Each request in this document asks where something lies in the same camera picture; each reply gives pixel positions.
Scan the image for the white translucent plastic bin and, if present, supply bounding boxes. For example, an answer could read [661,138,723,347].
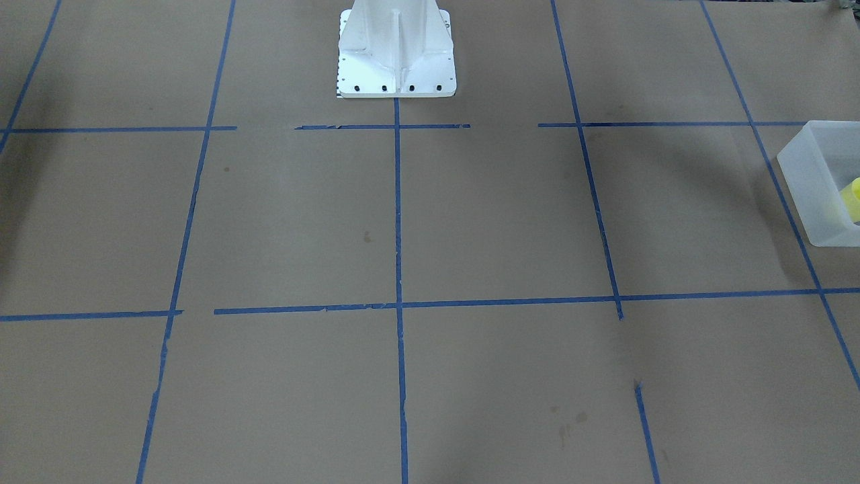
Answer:
[777,120,859,247]

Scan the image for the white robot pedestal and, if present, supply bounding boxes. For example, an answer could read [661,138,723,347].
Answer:
[336,1,458,99]

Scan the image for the yellow plastic cup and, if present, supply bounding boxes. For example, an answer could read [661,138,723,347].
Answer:
[839,177,860,225]

